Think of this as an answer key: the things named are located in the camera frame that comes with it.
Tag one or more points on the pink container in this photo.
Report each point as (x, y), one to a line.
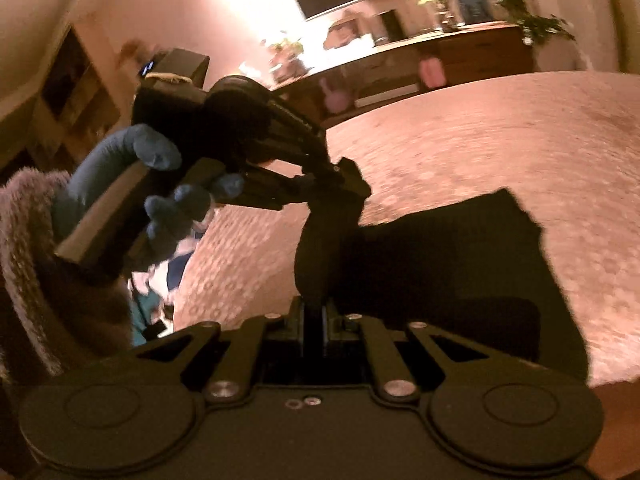
(432, 72)

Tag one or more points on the black star print sweater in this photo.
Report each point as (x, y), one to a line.
(450, 270)

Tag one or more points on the wall shelf cabinet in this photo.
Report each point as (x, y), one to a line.
(65, 90)

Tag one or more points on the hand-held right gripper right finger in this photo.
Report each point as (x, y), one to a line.
(330, 322)

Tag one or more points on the person's left forearm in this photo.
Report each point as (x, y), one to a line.
(30, 270)

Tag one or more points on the large leafy houseplant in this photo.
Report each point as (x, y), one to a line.
(540, 25)

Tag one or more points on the person's left hand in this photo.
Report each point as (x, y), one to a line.
(120, 150)

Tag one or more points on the black speaker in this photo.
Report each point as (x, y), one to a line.
(392, 25)

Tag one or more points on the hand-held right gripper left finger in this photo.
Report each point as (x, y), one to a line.
(299, 320)

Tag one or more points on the glass vase with plant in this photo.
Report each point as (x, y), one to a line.
(442, 15)

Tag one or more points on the wooden sideboard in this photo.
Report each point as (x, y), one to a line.
(485, 52)

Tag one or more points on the blue picture card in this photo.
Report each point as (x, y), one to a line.
(472, 4)

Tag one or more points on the lace-covered table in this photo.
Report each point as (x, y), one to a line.
(500, 125)

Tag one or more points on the picture frame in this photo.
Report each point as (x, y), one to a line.
(347, 30)

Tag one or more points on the white and blue collared shirt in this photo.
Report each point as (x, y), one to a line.
(170, 270)

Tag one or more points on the small potted plant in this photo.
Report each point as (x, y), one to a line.
(287, 57)

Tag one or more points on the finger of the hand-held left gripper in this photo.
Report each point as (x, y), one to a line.
(270, 190)
(300, 135)

